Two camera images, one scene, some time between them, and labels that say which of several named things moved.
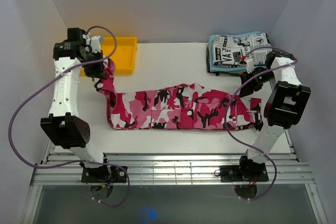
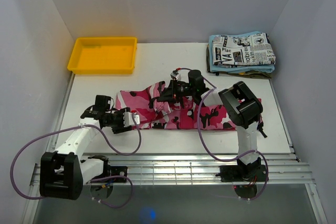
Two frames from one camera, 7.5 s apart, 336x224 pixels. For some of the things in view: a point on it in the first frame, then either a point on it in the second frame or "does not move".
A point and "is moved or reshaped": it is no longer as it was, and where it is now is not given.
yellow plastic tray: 124,57 does not move
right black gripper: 248,88 -> 171,94
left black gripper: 99,72 -> 121,128
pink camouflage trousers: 185,107 is moved or reshaped
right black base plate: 232,173 does not move
